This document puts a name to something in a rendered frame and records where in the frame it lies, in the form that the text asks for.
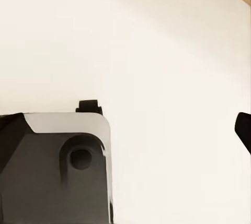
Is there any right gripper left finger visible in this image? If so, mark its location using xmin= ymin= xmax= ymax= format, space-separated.
xmin=0 ymin=112 xmax=27 ymax=174

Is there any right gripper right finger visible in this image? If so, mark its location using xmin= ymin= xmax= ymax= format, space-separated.
xmin=234 ymin=112 xmax=251 ymax=154

